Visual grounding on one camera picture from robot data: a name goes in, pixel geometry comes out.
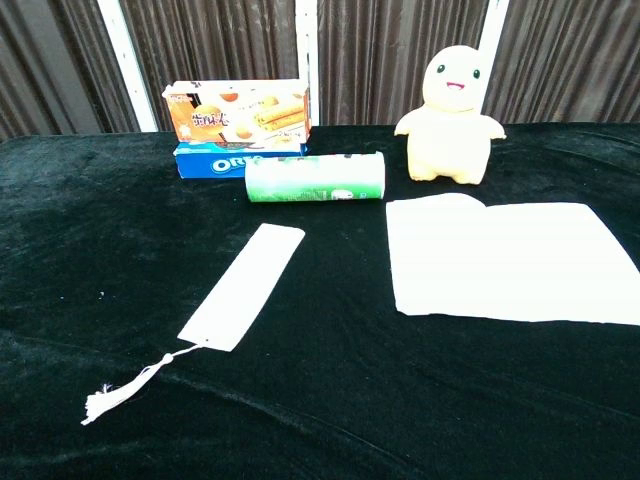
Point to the white cloth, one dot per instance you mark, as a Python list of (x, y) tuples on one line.
[(500, 260)]

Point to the green cylindrical snack can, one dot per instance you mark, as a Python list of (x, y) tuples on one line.
[(315, 180)]

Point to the white bookmark with tassel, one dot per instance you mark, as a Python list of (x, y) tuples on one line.
[(240, 290)]

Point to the blue Oreo cookie box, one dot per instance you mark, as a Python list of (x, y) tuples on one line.
[(200, 165)]

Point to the orange egg roll biscuit box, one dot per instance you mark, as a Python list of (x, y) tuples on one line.
[(235, 115)]

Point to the black velvet tablecloth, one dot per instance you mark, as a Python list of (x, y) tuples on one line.
[(300, 400)]

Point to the yellow plush doll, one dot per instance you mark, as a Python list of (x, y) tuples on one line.
[(447, 130)]

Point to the brown pleated curtain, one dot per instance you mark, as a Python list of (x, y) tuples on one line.
[(380, 60), (570, 60), (210, 45), (50, 65)]

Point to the white frame post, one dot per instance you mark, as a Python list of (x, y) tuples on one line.
[(492, 25), (127, 65), (307, 45)]

